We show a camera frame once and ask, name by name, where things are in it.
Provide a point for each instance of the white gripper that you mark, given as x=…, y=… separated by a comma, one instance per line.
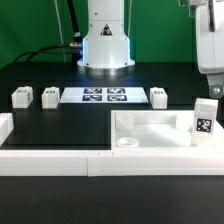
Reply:
x=210, y=46

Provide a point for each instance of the white square tabletop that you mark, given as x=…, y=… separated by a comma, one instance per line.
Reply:
x=144, y=129

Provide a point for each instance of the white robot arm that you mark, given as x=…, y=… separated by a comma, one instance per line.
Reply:
x=106, y=48

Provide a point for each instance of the white U-shaped fence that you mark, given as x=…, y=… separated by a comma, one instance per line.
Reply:
x=118, y=162

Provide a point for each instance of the white sheet with tags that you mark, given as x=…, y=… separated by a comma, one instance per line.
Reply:
x=103, y=95

